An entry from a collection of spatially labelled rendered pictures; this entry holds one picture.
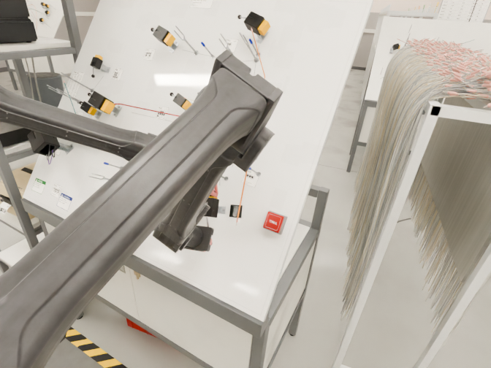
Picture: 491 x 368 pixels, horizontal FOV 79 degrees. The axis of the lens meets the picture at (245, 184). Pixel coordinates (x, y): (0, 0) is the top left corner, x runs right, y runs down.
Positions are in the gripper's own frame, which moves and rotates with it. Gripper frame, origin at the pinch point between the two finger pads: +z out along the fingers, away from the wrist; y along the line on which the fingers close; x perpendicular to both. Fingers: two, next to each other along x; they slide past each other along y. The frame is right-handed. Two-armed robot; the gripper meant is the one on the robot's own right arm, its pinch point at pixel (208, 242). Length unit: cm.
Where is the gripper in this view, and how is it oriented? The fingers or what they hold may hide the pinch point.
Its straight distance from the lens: 93.9
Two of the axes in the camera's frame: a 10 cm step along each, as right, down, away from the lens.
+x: -1.7, 9.4, -2.9
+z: 3.4, 3.3, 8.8
